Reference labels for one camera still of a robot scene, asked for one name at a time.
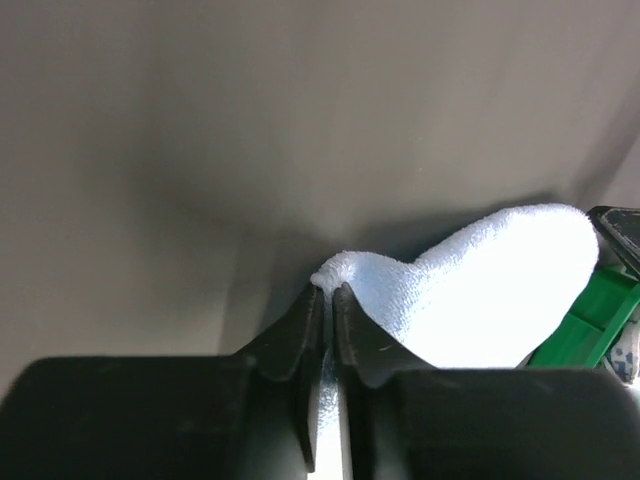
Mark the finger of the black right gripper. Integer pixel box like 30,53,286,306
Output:
587,206,640,279

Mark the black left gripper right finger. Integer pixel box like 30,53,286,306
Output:
333,286,639,479

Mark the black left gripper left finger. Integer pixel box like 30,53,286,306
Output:
1,286,324,479

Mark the light blue towel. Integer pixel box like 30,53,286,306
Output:
309,202,600,480

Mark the green plastic tray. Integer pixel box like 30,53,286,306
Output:
528,269,639,368

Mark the patterned white blue cloth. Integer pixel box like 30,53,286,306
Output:
601,321,639,385

